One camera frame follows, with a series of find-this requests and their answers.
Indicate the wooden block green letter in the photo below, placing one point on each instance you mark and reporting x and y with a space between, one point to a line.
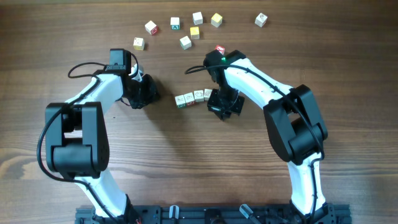
175 23

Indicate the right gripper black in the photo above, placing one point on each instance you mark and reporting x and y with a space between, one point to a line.
214 106

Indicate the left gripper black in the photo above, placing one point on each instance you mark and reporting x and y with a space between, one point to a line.
152 95

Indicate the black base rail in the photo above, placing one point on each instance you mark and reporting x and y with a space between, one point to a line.
277 213

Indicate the wooden block red side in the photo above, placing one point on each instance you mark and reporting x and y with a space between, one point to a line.
151 28

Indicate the wooden block yellow side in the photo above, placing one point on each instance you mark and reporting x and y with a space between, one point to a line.
138 43

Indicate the wooden block red bottom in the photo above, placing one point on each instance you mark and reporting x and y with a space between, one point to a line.
189 99

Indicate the wooden block picture top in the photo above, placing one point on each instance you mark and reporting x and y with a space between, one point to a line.
207 93

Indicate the wooden block red Y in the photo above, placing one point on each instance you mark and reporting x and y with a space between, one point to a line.
220 48

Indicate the plain wooden block top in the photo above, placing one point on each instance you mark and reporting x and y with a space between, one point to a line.
197 18

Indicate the wooden block green trim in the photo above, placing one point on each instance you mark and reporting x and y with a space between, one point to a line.
185 42

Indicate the small yellow letter block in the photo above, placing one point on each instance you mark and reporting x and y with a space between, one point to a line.
195 33

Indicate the wooden block red trim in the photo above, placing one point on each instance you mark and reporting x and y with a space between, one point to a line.
180 101

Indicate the wooden block red picture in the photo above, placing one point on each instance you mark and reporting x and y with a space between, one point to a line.
198 96

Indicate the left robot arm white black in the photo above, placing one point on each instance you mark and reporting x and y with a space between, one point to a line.
73 146

